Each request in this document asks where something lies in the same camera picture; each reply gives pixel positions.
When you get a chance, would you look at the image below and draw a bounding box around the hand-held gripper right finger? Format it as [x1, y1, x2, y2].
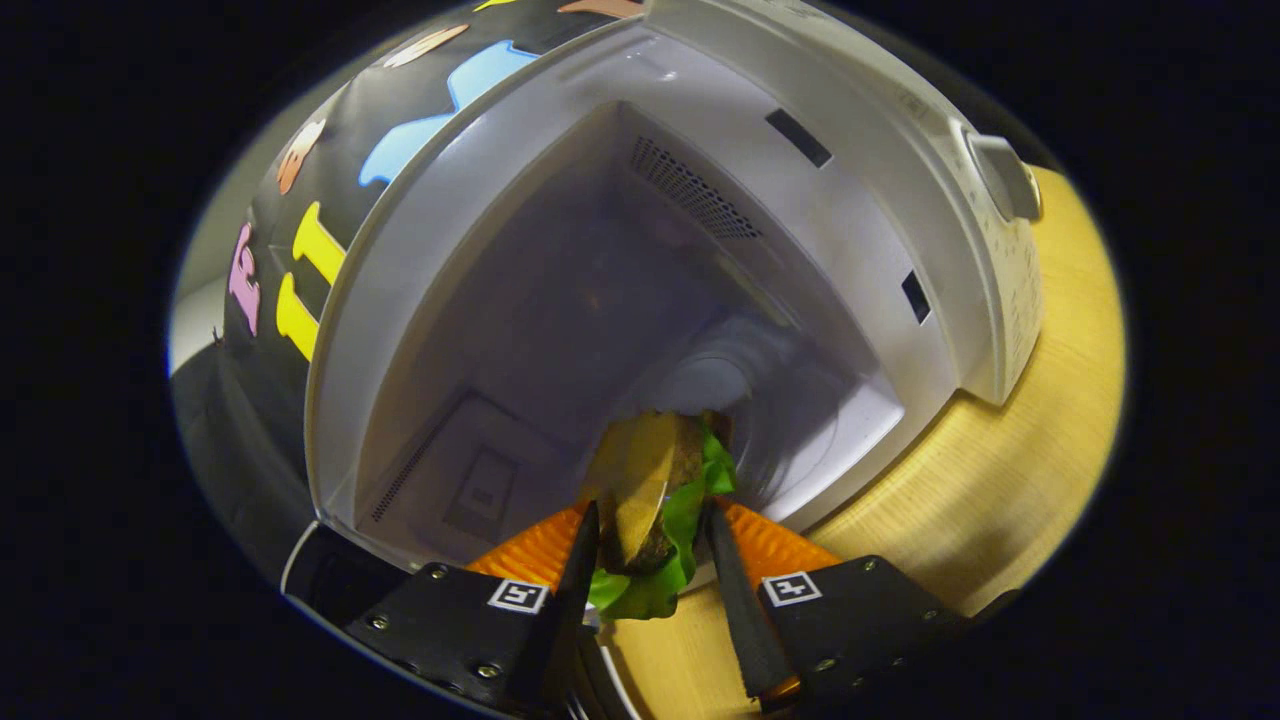
[705, 498, 966, 713]

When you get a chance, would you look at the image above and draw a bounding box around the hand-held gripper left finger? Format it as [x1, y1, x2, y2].
[345, 500, 601, 716]

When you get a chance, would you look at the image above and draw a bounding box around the brown bread lettuce sandwich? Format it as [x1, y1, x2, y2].
[580, 410, 738, 621]

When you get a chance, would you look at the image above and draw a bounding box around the white microwave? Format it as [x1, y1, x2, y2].
[283, 0, 1046, 626]

